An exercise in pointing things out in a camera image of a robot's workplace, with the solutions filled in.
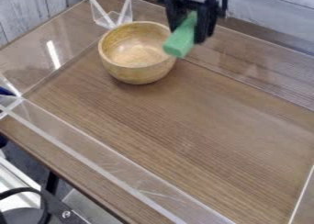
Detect green rectangular block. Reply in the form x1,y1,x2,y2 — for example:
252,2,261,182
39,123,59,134
163,12,198,58

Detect black table leg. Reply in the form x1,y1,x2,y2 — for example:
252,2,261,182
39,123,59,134
46,172,59,195

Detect black cable loop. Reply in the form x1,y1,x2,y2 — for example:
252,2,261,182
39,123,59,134
0,186,53,224

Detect clear acrylic tray wall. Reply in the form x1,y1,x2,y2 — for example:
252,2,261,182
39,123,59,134
0,0,314,224

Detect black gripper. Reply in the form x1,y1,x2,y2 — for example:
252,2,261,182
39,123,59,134
158,0,229,44

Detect brown wooden bowl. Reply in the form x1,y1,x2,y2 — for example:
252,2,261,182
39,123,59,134
98,21,177,84

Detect grey metal base plate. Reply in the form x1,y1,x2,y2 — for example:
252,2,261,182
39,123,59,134
42,190,90,224

